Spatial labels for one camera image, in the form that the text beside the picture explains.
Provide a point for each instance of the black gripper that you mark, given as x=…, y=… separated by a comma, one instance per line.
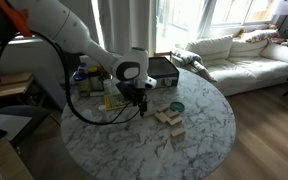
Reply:
x=130, y=90

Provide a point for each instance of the translucent white measuring cup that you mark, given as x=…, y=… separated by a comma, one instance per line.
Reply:
x=87, y=116

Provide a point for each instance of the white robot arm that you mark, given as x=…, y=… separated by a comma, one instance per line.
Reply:
x=67, y=26

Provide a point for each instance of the small wooden block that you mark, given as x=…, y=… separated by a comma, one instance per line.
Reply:
x=177, y=132
x=172, y=113
x=175, y=121
x=161, y=117
x=163, y=108

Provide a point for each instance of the yellow dog picture book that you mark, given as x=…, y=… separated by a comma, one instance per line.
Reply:
x=112, y=101

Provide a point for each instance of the plain white bottle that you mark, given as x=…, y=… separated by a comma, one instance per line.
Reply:
x=107, y=86

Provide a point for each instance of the round green lid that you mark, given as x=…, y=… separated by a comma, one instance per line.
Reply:
x=177, y=106

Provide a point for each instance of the dark blue open box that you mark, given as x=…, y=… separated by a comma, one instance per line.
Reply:
x=164, y=75

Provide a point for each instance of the jar with yellow lid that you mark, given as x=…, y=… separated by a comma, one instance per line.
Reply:
x=94, y=79

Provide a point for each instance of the wooden dining chair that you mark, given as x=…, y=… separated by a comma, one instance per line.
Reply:
x=162, y=54

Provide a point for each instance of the green label jar blue lid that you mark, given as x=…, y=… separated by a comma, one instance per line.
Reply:
x=81, y=83

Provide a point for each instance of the grey white throw blanket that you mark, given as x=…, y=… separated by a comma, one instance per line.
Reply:
x=192, y=61

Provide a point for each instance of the white window curtain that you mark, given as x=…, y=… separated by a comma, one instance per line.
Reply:
x=127, y=26

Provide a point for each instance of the cream sofa back cushion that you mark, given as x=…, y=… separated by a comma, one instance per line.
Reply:
x=282, y=53
x=247, y=49
x=210, y=46

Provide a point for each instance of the grey office chair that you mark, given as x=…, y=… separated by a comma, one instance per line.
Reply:
x=37, y=116

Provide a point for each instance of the cream fabric sofa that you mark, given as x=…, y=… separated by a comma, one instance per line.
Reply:
x=244, y=73

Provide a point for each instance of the light wooden side desk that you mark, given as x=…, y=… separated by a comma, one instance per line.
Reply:
x=7, y=85

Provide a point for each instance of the white paper sheet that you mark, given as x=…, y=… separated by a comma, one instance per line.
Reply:
x=5, y=125

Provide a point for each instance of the patterned throw pillow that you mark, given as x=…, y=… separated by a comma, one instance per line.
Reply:
x=259, y=35

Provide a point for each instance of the wooden desk black legs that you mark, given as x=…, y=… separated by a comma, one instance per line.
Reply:
x=7, y=163

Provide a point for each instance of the white shade floor lamp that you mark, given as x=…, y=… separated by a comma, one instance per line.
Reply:
x=284, y=7

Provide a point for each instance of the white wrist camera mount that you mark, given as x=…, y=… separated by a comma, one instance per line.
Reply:
x=148, y=82

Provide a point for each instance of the white window frame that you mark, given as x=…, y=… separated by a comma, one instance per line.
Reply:
x=210, y=16

